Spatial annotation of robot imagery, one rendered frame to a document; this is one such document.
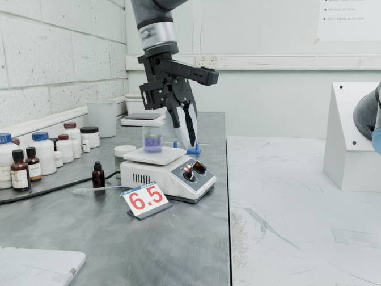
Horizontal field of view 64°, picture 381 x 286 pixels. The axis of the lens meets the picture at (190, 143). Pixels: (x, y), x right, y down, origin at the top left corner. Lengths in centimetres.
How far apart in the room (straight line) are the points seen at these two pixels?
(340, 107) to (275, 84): 132
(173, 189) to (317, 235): 30
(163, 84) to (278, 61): 155
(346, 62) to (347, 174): 146
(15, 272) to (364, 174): 73
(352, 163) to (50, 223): 67
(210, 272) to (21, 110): 88
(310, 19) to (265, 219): 174
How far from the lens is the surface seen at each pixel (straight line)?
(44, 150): 93
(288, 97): 219
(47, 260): 53
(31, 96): 122
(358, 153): 82
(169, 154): 74
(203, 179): 73
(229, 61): 209
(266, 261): 52
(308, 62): 216
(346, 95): 91
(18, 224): 68
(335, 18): 227
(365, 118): 82
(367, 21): 233
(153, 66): 66
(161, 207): 66
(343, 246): 59
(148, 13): 64
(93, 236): 59
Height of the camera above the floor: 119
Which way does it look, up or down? 13 degrees down
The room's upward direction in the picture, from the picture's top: straight up
